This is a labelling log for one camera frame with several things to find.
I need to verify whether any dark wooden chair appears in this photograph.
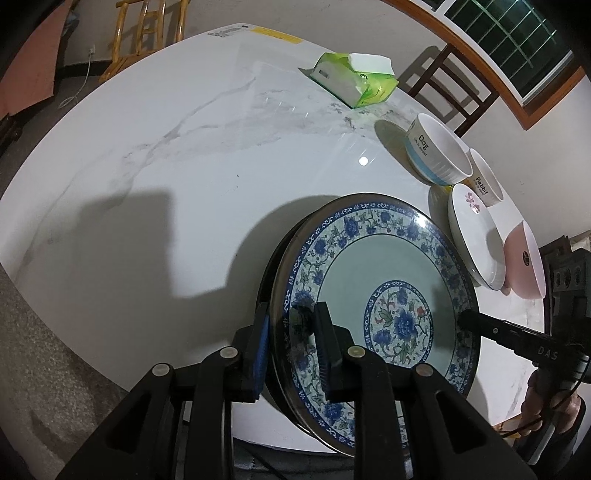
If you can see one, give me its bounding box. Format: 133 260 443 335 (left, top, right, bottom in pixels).
538 234 573 287
406 44 502 137

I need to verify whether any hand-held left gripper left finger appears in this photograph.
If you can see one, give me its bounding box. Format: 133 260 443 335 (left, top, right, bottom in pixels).
55 302 273 480

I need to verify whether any wooden framed window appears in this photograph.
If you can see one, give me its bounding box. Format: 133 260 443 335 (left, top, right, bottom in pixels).
383 0 587 130

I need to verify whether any pink bowl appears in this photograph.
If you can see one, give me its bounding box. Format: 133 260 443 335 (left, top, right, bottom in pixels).
501 220 546 300

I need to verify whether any white plate with pink flower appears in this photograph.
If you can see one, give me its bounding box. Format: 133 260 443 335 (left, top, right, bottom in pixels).
447 183 507 291

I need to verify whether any yellow and white label sticker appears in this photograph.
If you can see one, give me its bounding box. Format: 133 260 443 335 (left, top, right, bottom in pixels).
205 24 305 44

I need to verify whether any white cable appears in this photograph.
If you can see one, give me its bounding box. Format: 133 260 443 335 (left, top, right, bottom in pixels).
58 51 95 109

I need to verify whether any pink board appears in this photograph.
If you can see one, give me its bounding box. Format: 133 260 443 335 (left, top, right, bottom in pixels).
0 0 77 118

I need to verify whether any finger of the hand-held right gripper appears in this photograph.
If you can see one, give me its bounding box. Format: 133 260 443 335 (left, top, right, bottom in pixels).
457 308 539 358

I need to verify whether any person's right hand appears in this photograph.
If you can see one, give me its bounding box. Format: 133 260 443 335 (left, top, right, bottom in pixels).
521 369 585 439

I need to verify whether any bamboo chair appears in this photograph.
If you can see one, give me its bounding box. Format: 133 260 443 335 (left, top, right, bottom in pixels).
99 0 190 84

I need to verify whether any blue floral plate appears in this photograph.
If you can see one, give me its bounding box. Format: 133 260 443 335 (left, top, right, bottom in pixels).
256 193 483 457

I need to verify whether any small white printed cup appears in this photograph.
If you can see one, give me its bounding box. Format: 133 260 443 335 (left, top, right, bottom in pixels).
466 148 506 208

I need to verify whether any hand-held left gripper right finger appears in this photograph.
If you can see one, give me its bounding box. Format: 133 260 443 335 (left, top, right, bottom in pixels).
314 301 539 480

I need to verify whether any white bowl with blue stripes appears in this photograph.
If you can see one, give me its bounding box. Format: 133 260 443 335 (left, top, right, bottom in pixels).
405 113 475 186

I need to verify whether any green tissue pack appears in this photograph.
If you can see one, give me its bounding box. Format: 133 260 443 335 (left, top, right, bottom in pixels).
299 52 400 110

